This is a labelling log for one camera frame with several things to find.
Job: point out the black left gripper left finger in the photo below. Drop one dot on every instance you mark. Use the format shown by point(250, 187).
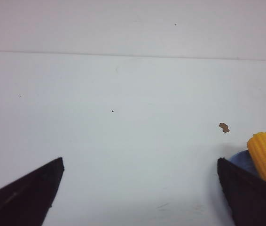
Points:
point(26, 201)

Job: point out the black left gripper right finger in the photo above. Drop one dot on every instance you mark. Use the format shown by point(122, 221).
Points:
point(244, 193)

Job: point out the blue round plate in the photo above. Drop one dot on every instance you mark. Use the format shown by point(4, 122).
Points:
point(244, 161)

